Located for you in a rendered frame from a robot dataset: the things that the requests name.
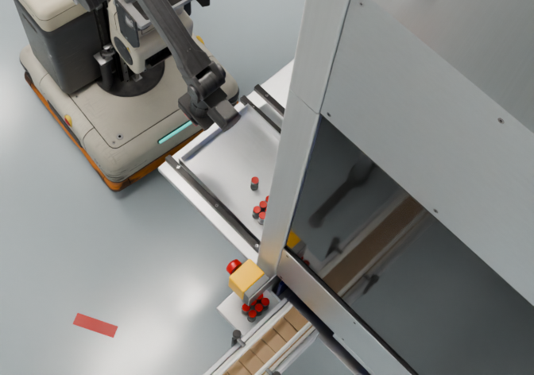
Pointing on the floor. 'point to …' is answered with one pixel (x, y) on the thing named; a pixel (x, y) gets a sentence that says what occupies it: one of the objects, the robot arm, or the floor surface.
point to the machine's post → (303, 110)
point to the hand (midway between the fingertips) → (197, 121)
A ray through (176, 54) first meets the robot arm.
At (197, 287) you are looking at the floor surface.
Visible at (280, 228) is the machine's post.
